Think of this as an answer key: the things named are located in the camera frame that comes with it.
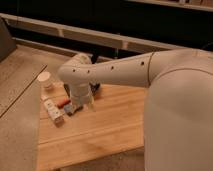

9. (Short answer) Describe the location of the red marker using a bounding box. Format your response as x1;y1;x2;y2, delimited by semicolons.
56;99;71;108

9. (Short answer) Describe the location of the white rectangular box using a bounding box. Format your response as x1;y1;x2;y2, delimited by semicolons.
43;98;64;127

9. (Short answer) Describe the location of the wooden table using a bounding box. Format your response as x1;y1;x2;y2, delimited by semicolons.
36;85;147;171

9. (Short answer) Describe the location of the white paper cup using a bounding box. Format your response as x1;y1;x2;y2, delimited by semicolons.
37;71;53;90

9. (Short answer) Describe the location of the white shelf rail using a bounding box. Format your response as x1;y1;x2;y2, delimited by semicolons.
0;12;213;54

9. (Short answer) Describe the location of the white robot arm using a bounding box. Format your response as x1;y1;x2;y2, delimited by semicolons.
58;48;213;171

